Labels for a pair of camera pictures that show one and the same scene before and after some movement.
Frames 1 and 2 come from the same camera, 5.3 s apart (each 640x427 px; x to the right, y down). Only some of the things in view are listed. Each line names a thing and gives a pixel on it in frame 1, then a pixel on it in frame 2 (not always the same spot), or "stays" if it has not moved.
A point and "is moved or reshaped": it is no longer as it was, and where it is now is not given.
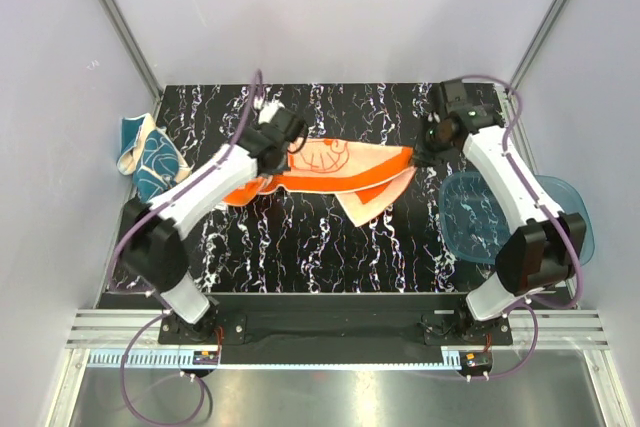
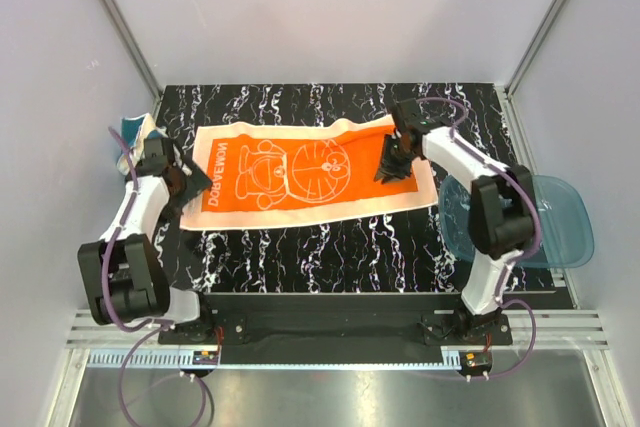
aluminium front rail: x=558 y=328 stays
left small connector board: x=206 y=357 stays
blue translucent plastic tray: x=474 y=227 stays
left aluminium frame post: x=116 y=17 stays
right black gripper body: x=435 y=150 -> x=396 y=162
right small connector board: x=476 y=362 stays
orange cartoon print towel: x=364 y=178 is moved or reshaped
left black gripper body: x=283 y=166 -> x=191 y=187
